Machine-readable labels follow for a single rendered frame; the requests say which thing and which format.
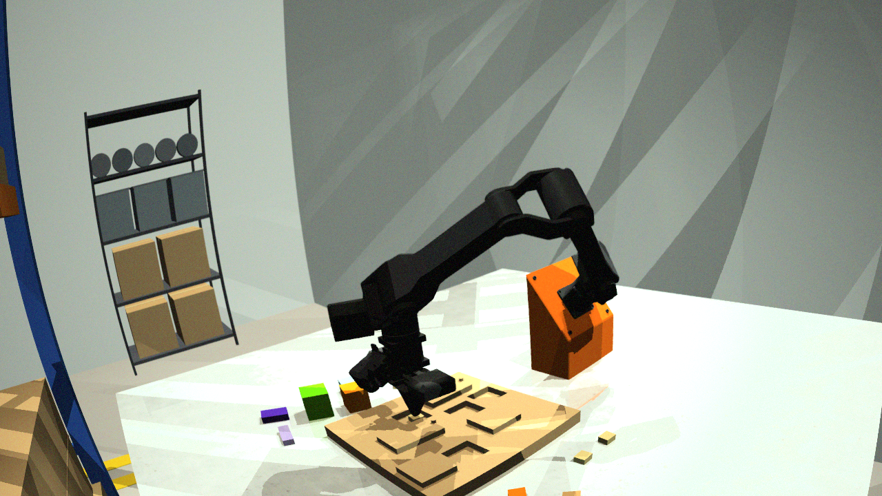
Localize pale yellow square board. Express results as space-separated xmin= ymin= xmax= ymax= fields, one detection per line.
xmin=324 ymin=372 xmax=581 ymax=496

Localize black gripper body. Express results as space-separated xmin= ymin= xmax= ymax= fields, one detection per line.
xmin=378 ymin=328 xmax=457 ymax=402

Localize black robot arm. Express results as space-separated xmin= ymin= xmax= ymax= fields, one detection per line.
xmin=327 ymin=167 xmax=619 ymax=393

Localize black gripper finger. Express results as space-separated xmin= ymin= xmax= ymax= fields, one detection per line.
xmin=388 ymin=378 xmax=413 ymax=415
xmin=395 ymin=384 xmax=424 ymax=417

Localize green cube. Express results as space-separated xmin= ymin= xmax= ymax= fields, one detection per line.
xmin=299 ymin=383 xmax=335 ymax=421

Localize purple flat block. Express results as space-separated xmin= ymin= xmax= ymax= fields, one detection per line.
xmin=260 ymin=407 xmax=289 ymax=424

